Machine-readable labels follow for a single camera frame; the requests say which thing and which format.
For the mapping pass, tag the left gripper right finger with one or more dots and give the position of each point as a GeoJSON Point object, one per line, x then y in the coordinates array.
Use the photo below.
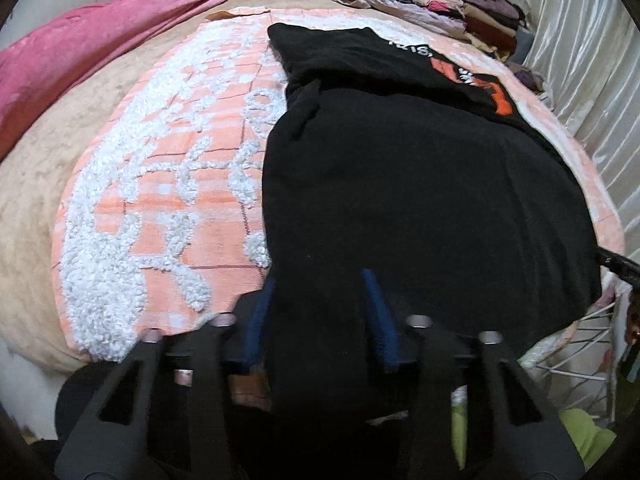
{"type": "Point", "coordinates": [473, 412]}

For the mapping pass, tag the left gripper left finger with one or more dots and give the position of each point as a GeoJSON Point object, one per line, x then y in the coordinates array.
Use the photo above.
{"type": "Point", "coordinates": [165, 411]}

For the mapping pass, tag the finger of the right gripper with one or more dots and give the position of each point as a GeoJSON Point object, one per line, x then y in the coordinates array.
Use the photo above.
{"type": "Point", "coordinates": [626, 269]}

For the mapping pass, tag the black sweatshirt orange cuffs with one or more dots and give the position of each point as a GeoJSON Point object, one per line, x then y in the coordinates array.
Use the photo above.
{"type": "Point", "coordinates": [397, 180]}

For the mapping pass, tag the green sleeve forearm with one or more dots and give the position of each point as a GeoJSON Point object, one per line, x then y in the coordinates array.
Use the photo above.
{"type": "Point", "coordinates": [590, 440]}

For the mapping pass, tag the bag of small clothes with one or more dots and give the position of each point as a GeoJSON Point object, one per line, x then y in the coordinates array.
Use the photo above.
{"type": "Point", "coordinates": [534, 82]}

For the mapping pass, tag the stack of folded clothes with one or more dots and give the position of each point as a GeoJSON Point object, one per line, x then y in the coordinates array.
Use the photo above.
{"type": "Point", "coordinates": [489, 25]}

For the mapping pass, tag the person's right hand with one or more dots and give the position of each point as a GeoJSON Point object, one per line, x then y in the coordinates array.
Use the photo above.
{"type": "Point", "coordinates": [632, 332]}

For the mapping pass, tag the peach white plaid blanket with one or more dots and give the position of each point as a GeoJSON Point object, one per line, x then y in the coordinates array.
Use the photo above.
{"type": "Point", "coordinates": [160, 223]}

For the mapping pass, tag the white satin curtain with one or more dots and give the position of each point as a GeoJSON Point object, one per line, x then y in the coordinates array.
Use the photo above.
{"type": "Point", "coordinates": [588, 51]}

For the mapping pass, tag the beige plush bed sheet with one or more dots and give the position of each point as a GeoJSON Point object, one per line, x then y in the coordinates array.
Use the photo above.
{"type": "Point", "coordinates": [34, 177]}

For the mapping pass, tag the pink velvet duvet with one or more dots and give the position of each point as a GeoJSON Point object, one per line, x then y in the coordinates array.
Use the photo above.
{"type": "Point", "coordinates": [40, 67]}

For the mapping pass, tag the lilac crumpled garment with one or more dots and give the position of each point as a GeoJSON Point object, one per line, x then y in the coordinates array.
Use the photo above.
{"type": "Point", "coordinates": [413, 14]}

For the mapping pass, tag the white wire rack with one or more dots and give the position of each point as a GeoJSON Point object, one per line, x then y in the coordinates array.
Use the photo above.
{"type": "Point", "coordinates": [575, 368]}

